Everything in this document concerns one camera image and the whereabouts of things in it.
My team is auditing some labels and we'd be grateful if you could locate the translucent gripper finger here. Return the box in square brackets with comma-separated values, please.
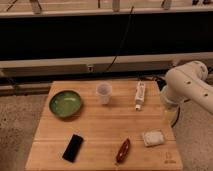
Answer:
[164, 108, 177, 124]

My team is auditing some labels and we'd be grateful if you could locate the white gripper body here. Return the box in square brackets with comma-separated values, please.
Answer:
[160, 86, 180, 109]

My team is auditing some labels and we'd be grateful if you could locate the translucent white cup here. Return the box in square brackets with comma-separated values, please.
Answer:
[96, 82, 112, 105]

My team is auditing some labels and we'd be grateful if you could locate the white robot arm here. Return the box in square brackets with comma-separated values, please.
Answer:
[160, 61, 213, 124]

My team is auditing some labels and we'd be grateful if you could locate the green ceramic bowl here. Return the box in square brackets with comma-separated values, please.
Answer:
[49, 90, 83, 118]

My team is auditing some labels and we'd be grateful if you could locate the white square sponge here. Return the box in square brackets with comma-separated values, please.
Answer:
[142, 130, 165, 147]

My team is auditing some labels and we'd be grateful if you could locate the white tube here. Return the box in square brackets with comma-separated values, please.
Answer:
[135, 81, 146, 111]

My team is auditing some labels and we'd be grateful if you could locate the dark red oblong object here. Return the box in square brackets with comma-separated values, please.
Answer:
[116, 138, 131, 164]

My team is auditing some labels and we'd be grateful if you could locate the wooden board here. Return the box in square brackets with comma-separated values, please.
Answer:
[26, 80, 183, 171]

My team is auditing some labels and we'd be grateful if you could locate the black smartphone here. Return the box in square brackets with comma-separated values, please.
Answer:
[62, 134, 84, 162]

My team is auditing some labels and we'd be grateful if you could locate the black hanging cable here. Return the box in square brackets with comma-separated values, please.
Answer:
[103, 4, 135, 74]

